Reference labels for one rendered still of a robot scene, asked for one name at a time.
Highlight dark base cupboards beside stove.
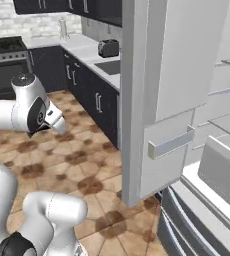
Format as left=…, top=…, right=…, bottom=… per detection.
left=27, top=45, right=70, bottom=94

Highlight grey fridge door shelf rail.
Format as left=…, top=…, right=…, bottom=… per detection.
left=147, top=124, right=196, bottom=161

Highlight dark base cupboards with sink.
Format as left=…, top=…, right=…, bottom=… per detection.
left=60, top=47, right=122, bottom=150

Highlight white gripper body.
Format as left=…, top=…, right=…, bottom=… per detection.
left=46, top=100, right=68, bottom=136

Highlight grey freezer drawer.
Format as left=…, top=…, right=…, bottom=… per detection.
left=156, top=185, right=230, bottom=256

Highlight grey sink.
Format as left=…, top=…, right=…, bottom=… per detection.
left=93, top=59, right=122, bottom=77

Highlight dark wall cupboards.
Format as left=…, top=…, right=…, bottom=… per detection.
left=12, top=0, right=123, bottom=28

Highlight black toaster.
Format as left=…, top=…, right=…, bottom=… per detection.
left=97, top=38, right=121, bottom=59

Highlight black stove with oven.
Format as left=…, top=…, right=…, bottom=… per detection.
left=0, top=35, right=32, bottom=102

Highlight grey fridge door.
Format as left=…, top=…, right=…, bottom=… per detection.
left=120, top=0, right=230, bottom=208

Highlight grey fridge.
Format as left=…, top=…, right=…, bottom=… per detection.
left=181, top=0, right=230, bottom=256

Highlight white fridge crisper drawer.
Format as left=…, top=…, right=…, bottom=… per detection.
left=197, top=134, right=230, bottom=217

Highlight clear glass jar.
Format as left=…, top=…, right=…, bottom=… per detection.
left=58, top=17, right=70, bottom=41

